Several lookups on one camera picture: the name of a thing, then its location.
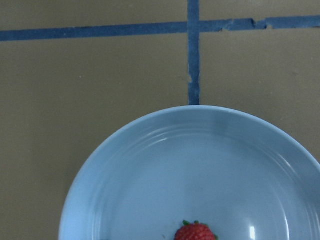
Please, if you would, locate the blue plastic plate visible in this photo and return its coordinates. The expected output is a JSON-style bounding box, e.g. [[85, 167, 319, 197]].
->
[[58, 105, 320, 240]]

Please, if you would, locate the red strawberry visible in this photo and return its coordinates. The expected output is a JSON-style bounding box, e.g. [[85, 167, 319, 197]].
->
[[174, 220, 219, 240]]

